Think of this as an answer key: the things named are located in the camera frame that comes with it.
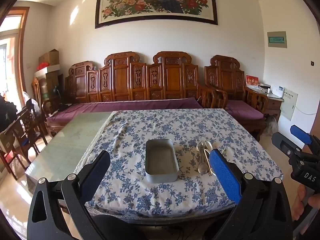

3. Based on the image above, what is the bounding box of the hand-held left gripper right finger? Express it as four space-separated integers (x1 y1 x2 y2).
209 149 293 240

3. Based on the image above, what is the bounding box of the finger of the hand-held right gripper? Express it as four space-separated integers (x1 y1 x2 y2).
272 132 304 165
290 125 320 155

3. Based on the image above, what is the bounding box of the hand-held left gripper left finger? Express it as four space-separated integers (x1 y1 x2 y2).
26 150 112 240

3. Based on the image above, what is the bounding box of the rectangular metal tin tray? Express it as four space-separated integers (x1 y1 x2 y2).
145 139 179 183

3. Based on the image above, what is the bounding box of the person's right hand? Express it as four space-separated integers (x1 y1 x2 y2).
291 185 320 222

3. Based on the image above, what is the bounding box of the grey fluffy mop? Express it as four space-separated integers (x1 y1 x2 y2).
265 114 278 137

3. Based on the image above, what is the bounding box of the wooden side table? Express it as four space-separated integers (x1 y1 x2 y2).
265 94 284 117

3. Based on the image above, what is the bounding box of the white tabletop device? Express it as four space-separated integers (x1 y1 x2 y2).
271 86 285 97

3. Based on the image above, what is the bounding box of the blue floral tablecloth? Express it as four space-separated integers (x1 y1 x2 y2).
74 109 284 218

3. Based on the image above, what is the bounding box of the red desk calendar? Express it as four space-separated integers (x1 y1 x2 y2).
245 74 259 87

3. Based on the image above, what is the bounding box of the carved wooden armchair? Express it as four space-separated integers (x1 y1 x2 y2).
204 55 268 140

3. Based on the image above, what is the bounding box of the dark wooden dining chair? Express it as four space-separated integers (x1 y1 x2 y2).
5 104 48 173

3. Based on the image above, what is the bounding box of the carved wooden sofa bench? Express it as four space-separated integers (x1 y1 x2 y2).
41 52 217 137

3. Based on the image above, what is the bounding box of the large cardboard box green label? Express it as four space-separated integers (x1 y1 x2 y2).
44 71 63 98

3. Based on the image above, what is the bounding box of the flat white box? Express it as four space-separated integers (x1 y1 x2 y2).
34 64 60 77

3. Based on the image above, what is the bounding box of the open cardboard box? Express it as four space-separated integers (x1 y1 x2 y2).
39 49 60 67

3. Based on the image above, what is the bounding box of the framed peacock flower painting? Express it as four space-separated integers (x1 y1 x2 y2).
95 0 218 29

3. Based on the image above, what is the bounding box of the white wall cable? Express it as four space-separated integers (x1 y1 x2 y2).
295 104 316 116

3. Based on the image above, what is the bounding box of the white wall distribution box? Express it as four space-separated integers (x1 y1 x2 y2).
279 88 298 122

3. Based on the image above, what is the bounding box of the grey wall panel green label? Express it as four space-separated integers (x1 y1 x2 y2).
267 31 287 48

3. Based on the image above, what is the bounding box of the wooden door frame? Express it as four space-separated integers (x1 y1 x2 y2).
0 6 30 99

